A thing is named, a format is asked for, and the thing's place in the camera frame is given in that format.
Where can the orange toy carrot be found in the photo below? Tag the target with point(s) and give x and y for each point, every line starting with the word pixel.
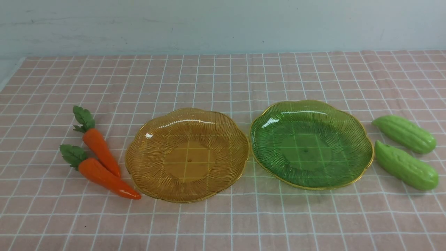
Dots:
pixel 94 140
pixel 95 172

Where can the green toy cucumber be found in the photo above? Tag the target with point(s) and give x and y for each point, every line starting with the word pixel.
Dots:
pixel 405 167
pixel 406 133

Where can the amber ribbed glass plate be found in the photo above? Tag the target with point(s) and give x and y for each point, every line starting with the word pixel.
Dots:
pixel 187 155

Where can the green ribbed glass plate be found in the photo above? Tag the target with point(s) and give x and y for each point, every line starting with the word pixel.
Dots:
pixel 309 144

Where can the pink checkered tablecloth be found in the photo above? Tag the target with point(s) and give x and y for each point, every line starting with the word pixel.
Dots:
pixel 47 206

